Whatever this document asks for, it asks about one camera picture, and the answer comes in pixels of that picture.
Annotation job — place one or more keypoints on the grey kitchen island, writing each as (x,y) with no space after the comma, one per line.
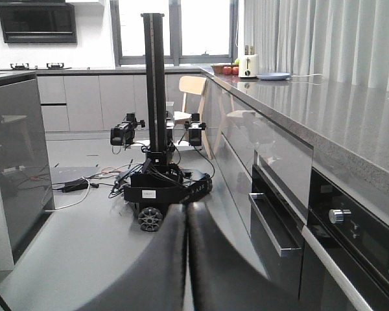
(25,183)

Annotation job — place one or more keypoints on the black range hood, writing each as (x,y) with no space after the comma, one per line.
(53,23)

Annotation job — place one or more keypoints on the red apple in basket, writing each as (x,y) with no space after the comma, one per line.
(235,70)
(227,70)

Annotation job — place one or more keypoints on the silver oven knob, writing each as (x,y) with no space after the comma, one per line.
(337,216)

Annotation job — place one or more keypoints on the black power adapter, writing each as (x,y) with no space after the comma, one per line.
(78,184)

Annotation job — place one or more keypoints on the wooden fruit basket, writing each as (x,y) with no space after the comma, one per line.
(217,68)

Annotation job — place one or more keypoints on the gas stove burner left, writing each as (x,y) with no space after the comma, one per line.
(20,66)

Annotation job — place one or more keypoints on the black mobile robot with mast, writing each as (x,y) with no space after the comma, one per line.
(158,182)

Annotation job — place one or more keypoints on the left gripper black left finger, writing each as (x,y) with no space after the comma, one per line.
(156,280)

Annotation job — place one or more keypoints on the blue plate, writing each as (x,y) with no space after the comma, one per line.
(275,76)

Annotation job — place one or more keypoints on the white curtain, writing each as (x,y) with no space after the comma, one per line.
(345,41)

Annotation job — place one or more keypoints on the wooden chair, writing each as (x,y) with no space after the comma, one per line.
(194,89)

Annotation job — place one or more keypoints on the dark window frame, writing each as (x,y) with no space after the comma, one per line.
(194,32)

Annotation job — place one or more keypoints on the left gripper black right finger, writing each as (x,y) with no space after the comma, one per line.
(221,278)

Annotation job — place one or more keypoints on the cream toaster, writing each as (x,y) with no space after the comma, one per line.
(248,66)

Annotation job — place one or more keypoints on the built-in black oven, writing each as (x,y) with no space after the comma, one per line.
(345,266)

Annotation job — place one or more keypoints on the black drawer with steel handle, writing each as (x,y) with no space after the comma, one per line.
(275,234)

